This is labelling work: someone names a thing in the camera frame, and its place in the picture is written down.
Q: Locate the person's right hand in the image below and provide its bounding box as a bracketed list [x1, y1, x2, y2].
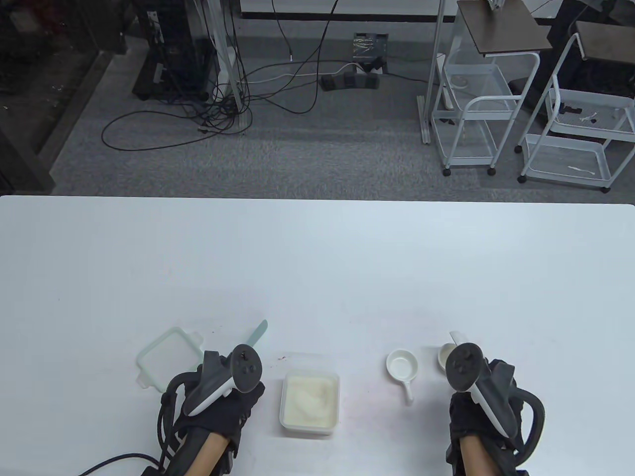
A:
[449, 379, 527, 451]

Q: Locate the person's left hand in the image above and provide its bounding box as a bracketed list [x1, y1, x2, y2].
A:
[174, 382, 266, 459]

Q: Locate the small round white dish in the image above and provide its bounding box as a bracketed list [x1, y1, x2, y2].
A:
[386, 349, 419, 406]

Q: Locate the clear plastic sugar container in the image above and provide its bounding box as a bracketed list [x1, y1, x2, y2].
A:
[279, 369, 342, 437]

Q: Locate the clear lid with green rim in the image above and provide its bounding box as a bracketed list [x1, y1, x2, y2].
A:
[136, 326, 204, 390]

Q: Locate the teal dessert spatula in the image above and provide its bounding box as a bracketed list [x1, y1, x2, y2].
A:
[247, 320, 269, 348]

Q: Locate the person's right forearm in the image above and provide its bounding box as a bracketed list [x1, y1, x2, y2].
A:
[459, 435, 499, 476]

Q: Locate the person's left forearm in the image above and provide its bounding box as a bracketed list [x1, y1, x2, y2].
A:
[189, 430, 226, 476]

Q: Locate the black and white right controller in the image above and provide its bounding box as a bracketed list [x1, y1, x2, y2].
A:
[445, 342, 545, 464]

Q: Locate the black and white controller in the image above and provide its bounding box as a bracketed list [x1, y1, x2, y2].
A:
[445, 342, 545, 464]
[161, 344, 263, 417]

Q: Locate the black and white left controller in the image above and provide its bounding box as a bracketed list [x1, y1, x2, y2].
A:
[161, 344, 263, 417]

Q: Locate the black power strip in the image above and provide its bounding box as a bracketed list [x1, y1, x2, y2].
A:
[320, 71, 382, 92]

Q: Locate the black computer rack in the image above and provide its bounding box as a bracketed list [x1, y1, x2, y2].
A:
[131, 0, 219, 102]

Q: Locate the dark glass partition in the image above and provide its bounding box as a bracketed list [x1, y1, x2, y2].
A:
[0, 0, 134, 195]

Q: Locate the black floor box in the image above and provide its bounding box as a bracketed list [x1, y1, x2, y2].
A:
[353, 33, 388, 70]

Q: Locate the white cart with brown top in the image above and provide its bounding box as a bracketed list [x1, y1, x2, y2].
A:
[516, 21, 635, 194]
[431, 0, 554, 177]

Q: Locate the black glove cable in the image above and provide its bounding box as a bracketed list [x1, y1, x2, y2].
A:
[79, 377, 182, 476]

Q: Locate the silver aluminium frame leg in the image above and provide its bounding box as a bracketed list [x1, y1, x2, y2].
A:
[206, 0, 253, 134]
[417, 0, 447, 145]

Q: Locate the bundle of black floor cables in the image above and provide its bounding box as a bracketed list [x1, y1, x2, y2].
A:
[102, 0, 392, 152]

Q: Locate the white floor cable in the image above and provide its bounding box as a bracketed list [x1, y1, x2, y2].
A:
[243, 62, 358, 85]

